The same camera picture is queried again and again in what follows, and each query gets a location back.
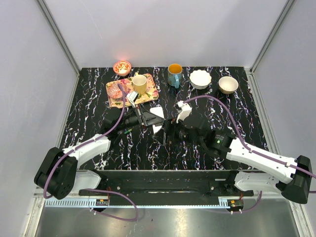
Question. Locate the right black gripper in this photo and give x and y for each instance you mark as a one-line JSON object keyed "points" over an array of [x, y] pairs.
{"points": [[170, 126]]}

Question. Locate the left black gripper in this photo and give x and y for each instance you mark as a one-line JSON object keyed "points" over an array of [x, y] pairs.
{"points": [[147, 118]]}

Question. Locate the white remote control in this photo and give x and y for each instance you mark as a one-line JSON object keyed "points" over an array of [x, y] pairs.
{"points": [[158, 120]]}

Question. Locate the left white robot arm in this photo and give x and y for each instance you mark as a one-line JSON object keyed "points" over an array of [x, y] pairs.
{"points": [[58, 174]]}

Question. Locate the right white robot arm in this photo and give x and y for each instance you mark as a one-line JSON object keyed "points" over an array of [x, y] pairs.
{"points": [[290, 177]]}

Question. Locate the cream yellow cup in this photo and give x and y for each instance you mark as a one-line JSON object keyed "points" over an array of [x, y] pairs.
{"points": [[140, 84]]}

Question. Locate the pink glass bowl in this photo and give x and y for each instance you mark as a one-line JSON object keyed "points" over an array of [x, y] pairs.
{"points": [[115, 91]]}

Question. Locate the blue butterfly mug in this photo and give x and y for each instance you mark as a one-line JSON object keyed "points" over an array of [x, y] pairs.
{"points": [[174, 75]]}

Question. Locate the red orange patterned bowl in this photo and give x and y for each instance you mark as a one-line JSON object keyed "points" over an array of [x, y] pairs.
{"points": [[122, 68]]}

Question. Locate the white scalloped bowl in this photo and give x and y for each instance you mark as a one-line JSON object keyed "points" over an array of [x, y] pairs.
{"points": [[200, 79]]}

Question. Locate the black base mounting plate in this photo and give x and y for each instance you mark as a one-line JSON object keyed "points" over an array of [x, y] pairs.
{"points": [[173, 188]]}

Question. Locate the cream floral small bowl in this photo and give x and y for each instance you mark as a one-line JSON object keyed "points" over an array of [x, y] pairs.
{"points": [[228, 85]]}

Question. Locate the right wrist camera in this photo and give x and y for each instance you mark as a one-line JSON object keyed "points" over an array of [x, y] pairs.
{"points": [[184, 110]]}

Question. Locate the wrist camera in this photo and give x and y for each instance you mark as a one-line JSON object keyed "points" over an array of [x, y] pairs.
{"points": [[184, 110], [132, 97]]}

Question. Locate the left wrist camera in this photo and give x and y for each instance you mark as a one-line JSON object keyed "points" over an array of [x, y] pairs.
{"points": [[132, 97]]}

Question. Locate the aluminium frame post right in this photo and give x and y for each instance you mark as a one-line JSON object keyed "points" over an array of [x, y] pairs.
{"points": [[272, 34]]}

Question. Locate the aluminium frame post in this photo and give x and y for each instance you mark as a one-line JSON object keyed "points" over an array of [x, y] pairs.
{"points": [[272, 34], [58, 35]]}

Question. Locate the aluminium frame post left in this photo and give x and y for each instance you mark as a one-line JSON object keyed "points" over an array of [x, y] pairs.
{"points": [[58, 35]]}

